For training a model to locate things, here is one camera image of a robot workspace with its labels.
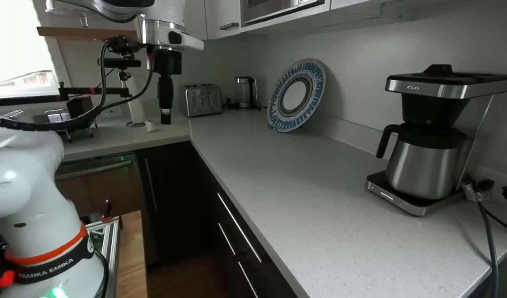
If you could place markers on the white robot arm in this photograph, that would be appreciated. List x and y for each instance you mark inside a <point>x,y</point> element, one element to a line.
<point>47,246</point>

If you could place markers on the blue patterned decorative plate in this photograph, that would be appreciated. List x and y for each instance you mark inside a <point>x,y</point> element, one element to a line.
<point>297,95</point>

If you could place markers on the stainless electric kettle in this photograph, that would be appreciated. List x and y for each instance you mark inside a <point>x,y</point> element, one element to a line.
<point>246,92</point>

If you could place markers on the silver toaster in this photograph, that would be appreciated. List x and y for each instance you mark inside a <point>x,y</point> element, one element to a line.
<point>203,100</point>

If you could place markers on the dark lower cabinet drawers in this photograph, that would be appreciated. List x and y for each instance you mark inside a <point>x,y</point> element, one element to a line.
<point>190,215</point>

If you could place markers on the built-in microwave oven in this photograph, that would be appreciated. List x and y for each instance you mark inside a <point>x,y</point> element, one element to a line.
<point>259,11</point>

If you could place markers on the dishwasher front panel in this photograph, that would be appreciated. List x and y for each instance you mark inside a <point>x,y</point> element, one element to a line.
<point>103,185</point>

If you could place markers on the stainless drip coffee maker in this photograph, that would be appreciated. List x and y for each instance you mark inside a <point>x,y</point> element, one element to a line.
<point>430,157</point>

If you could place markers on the black camera on stand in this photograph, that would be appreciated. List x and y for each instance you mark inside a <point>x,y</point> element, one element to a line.
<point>113,64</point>

